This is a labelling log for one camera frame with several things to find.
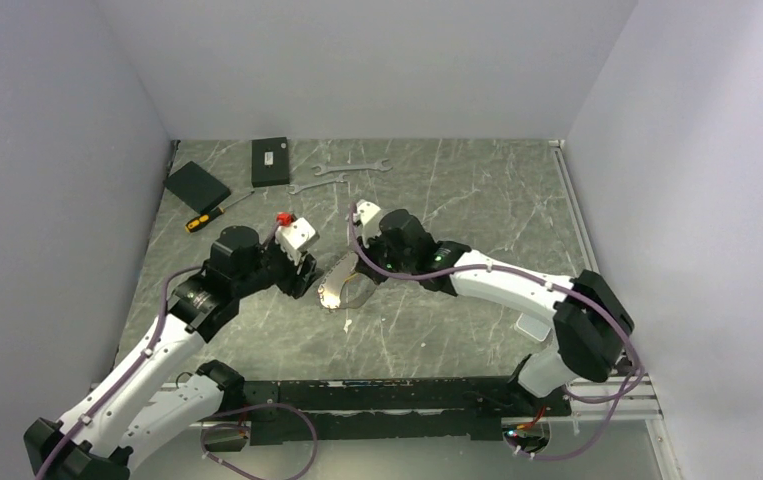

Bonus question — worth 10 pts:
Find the black box with label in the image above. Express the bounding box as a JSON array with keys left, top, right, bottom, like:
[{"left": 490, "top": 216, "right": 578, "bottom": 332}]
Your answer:
[{"left": 251, "top": 137, "right": 291, "bottom": 189}]

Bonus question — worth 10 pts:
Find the lower silver wrench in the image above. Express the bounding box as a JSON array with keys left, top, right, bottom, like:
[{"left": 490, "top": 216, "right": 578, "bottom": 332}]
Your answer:
[{"left": 287, "top": 173, "right": 348, "bottom": 195}]

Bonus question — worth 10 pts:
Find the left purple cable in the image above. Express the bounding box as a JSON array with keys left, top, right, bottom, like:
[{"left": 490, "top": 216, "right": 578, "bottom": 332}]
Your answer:
[{"left": 35, "top": 221, "right": 320, "bottom": 480}]

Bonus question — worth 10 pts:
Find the aluminium frame rail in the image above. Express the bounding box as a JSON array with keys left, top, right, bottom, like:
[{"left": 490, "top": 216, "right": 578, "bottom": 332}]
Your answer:
[{"left": 563, "top": 375, "right": 663, "bottom": 421}]

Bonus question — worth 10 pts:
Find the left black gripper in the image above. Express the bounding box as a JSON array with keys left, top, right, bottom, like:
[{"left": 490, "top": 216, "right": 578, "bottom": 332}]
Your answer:
[{"left": 234, "top": 223, "right": 324, "bottom": 298}]

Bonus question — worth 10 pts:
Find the upper silver wrench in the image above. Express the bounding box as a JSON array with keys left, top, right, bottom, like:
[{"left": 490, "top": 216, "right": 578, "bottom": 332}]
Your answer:
[{"left": 314, "top": 158, "right": 393, "bottom": 177}]

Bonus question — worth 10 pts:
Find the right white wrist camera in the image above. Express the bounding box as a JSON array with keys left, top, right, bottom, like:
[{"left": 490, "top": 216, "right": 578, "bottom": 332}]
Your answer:
[{"left": 352, "top": 200, "right": 384, "bottom": 247}]

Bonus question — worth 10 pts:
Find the yellow black screwdriver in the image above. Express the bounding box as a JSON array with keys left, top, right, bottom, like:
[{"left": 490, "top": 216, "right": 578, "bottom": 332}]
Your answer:
[{"left": 185, "top": 190, "right": 255, "bottom": 233}]

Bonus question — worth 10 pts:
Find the flat black square box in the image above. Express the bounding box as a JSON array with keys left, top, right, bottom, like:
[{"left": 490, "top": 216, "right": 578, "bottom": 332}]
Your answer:
[{"left": 164, "top": 162, "right": 231, "bottom": 214}]

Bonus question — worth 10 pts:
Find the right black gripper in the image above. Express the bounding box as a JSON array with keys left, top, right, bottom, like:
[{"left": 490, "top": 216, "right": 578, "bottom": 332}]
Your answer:
[{"left": 353, "top": 225, "right": 415, "bottom": 286}]

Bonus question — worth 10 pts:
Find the silver wrench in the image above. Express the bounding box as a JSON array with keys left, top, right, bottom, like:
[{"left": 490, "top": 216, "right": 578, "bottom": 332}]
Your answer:
[
  {"left": 314, "top": 158, "right": 393, "bottom": 177},
  {"left": 287, "top": 173, "right": 348, "bottom": 195}
]

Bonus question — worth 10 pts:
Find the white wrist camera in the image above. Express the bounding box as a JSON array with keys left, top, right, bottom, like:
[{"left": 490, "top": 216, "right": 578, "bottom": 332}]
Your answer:
[
  {"left": 274, "top": 212, "right": 319, "bottom": 266},
  {"left": 352, "top": 200, "right": 384, "bottom": 247}
]

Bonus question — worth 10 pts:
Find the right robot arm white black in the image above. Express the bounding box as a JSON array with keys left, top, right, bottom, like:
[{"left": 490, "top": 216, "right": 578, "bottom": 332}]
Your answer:
[{"left": 348, "top": 201, "right": 641, "bottom": 415}]

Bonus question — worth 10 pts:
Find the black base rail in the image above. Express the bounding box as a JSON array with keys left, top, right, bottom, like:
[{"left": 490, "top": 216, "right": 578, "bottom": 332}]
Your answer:
[{"left": 195, "top": 360, "right": 571, "bottom": 446}]

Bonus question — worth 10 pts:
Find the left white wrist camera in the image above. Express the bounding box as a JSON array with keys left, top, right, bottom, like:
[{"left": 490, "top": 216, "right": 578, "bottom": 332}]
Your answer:
[{"left": 274, "top": 212, "right": 319, "bottom": 266}]

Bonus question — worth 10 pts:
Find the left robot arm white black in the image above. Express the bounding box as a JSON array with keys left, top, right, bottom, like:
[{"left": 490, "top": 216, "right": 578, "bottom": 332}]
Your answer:
[{"left": 24, "top": 218, "right": 318, "bottom": 479}]

